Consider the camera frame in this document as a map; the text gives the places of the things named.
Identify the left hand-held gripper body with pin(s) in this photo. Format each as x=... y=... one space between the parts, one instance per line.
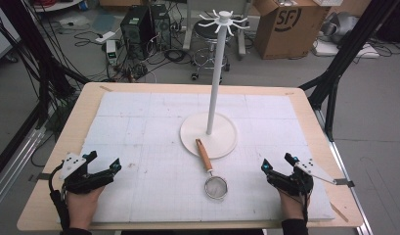
x=86 y=181

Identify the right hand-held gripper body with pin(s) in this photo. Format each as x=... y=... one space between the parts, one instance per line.
x=295 y=181

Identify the white hook stand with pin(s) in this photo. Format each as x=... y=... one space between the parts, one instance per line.
x=217 y=81

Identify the person's left hand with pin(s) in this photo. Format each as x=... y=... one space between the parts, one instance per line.
x=83 y=205

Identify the person's right hand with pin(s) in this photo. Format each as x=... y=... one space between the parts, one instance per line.
x=290 y=205

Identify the black tape strip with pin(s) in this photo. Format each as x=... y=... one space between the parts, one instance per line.
x=345 y=182
x=37 y=177

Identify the white gridded mat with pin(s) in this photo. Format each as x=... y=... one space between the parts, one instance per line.
x=148 y=130

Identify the black metal stand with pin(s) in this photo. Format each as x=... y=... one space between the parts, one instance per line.
x=44 y=65
x=337 y=65

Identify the small bench power supply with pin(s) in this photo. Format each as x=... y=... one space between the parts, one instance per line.
x=111 y=52

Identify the brown cardboard box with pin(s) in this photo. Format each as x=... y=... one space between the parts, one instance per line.
x=285 y=39

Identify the white power strip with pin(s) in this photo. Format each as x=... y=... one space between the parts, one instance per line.
x=105 y=37

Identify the large black computer tower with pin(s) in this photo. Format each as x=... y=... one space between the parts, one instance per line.
x=135 y=32

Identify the slim black computer tower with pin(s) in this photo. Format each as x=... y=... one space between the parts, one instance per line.
x=161 y=26

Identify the black round stool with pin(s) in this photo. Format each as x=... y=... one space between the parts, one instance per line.
x=204 y=32

